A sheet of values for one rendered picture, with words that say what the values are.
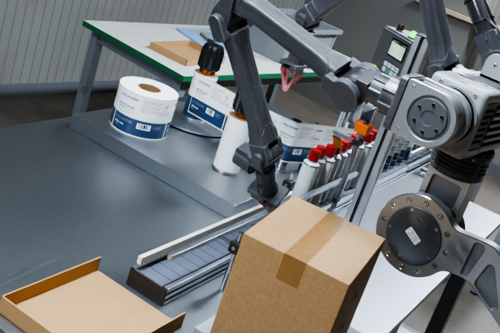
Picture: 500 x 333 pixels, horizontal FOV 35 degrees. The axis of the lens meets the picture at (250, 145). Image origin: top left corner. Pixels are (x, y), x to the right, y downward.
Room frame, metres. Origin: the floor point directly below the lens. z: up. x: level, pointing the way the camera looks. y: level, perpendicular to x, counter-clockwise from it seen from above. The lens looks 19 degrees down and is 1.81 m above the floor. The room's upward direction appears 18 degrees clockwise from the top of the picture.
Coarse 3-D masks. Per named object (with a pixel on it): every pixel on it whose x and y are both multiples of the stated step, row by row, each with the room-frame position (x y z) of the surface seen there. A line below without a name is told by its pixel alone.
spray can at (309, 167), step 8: (312, 152) 2.23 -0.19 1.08; (320, 152) 2.23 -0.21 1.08; (304, 160) 2.24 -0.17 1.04; (312, 160) 2.23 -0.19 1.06; (304, 168) 2.22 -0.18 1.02; (312, 168) 2.22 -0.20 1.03; (304, 176) 2.22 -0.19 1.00; (312, 176) 2.22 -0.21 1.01; (296, 184) 2.23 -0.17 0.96; (304, 184) 2.22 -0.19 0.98; (296, 192) 2.22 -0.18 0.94; (304, 192) 2.22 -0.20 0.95; (304, 200) 2.22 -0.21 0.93
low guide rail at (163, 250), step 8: (256, 208) 2.07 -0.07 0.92; (264, 208) 2.12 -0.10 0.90; (232, 216) 1.97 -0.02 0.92; (240, 216) 1.99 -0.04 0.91; (248, 216) 2.03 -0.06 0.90; (216, 224) 1.88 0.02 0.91; (224, 224) 1.92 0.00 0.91; (200, 232) 1.81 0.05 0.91; (208, 232) 1.85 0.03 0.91; (176, 240) 1.73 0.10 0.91; (184, 240) 1.74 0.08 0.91; (192, 240) 1.78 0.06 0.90; (160, 248) 1.66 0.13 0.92; (168, 248) 1.69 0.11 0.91; (176, 248) 1.72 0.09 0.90; (144, 256) 1.60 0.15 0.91; (152, 256) 1.63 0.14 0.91
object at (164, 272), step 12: (396, 168) 2.97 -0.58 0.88; (348, 192) 2.54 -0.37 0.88; (324, 204) 2.35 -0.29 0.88; (216, 240) 1.87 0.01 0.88; (192, 252) 1.76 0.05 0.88; (204, 252) 1.78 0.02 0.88; (216, 252) 1.80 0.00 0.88; (228, 252) 1.83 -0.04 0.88; (156, 264) 1.65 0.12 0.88; (168, 264) 1.67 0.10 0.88; (180, 264) 1.69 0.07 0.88; (192, 264) 1.70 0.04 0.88; (204, 264) 1.72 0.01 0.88; (156, 276) 1.60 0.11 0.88; (168, 276) 1.61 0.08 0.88; (180, 276) 1.63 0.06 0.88
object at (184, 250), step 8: (352, 176) 2.48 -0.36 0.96; (328, 184) 2.32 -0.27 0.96; (336, 184) 2.37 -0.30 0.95; (312, 192) 2.22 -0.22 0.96; (320, 192) 2.26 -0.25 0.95; (272, 208) 2.00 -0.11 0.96; (256, 216) 1.91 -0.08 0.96; (264, 216) 1.94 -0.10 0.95; (240, 224) 1.83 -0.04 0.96; (248, 224) 1.87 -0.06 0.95; (224, 232) 1.76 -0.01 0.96; (232, 232) 1.80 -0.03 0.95; (200, 240) 1.68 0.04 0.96; (208, 240) 1.70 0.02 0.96; (184, 248) 1.61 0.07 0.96; (192, 248) 1.63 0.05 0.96; (168, 256) 1.57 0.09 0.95; (176, 256) 1.58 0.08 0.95
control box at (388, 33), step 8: (384, 32) 2.42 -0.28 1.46; (392, 32) 2.39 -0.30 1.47; (400, 32) 2.39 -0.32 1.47; (408, 32) 2.45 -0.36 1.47; (384, 40) 2.41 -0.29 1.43; (400, 40) 2.34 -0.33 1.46; (408, 40) 2.32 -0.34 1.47; (376, 48) 2.43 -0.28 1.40; (384, 48) 2.39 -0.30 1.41; (408, 48) 2.30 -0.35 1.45; (376, 56) 2.41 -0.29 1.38; (384, 56) 2.38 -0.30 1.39; (376, 64) 2.40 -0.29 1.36; (400, 64) 2.30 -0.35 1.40; (400, 72) 2.29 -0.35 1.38; (424, 72) 2.33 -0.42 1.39
